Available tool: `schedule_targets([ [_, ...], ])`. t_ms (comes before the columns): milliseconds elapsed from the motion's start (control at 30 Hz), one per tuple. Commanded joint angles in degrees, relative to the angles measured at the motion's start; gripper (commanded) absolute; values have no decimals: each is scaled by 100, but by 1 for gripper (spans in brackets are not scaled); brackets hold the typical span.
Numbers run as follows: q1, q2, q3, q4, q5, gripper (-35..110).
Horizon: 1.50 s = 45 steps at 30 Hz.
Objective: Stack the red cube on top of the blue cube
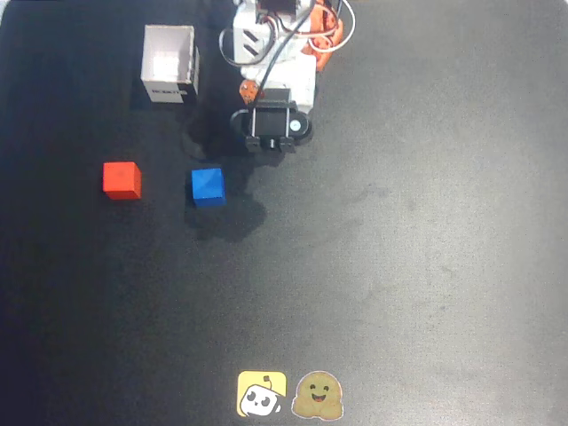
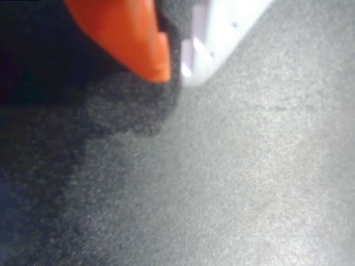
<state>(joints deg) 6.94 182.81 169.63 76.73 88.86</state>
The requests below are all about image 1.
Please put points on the yellow robot sticker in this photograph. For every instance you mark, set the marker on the yellow robot sticker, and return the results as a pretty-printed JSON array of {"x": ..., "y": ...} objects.
[{"x": 261, "y": 393}]

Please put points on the white open cardboard box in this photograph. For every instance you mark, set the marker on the white open cardboard box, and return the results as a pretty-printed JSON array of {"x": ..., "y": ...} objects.
[{"x": 168, "y": 60}]

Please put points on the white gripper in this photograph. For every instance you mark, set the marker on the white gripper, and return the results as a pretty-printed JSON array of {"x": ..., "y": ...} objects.
[{"x": 296, "y": 84}]

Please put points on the hugging face emoji sticker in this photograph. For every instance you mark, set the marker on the hugging face emoji sticker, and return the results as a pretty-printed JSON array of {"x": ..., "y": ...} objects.
[{"x": 317, "y": 396}]

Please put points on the white and orange robot arm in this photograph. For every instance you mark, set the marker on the white and orange robot arm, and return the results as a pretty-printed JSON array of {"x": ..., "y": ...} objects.
[{"x": 242, "y": 49}]

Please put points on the black oval webcam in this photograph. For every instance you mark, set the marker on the black oval webcam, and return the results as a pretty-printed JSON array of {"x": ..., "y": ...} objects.
[{"x": 270, "y": 122}]

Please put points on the blue cube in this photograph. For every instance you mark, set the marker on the blue cube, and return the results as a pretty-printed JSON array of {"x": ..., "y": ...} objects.
[{"x": 207, "y": 186}]

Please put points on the red cube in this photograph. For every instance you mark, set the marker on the red cube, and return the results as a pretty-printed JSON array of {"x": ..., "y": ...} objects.
[{"x": 120, "y": 179}]

